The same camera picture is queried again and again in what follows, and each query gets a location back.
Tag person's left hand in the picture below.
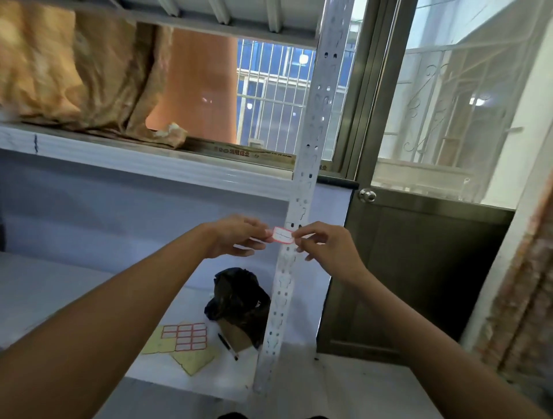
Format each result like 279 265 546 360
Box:
199 214 275 260

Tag person's right hand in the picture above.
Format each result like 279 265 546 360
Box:
291 221 369 288

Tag red-bordered white label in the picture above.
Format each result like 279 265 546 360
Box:
271 226 296 246

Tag black plastic bag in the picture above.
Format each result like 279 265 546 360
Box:
203 267 272 351

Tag white perforated shelf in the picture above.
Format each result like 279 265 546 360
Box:
252 0 356 397

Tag person's left forearm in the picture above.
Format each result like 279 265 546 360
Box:
0 225 217 419

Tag person's right forearm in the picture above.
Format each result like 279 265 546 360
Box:
345 268 553 419

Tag grey ribbed shelf board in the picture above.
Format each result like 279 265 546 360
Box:
25 0 327 51

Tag dark brown glazed door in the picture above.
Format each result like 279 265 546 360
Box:
316 0 553 367

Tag black marker pen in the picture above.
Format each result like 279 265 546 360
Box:
217 332 240 362

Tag yellow sheet of red-bordered labels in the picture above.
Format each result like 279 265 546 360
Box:
141 321 209 356

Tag white window security bars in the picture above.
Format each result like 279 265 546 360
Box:
236 37 358 161

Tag orange-brown panel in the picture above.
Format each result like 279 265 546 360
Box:
145 28 239 145

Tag ornate white metal grille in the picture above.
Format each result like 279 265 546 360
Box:
374 39 533 200

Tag orange patterned cloth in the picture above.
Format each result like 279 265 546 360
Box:
0 0 189 150

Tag aluminium window frame rail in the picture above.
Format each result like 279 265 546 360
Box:
185 136 343 174

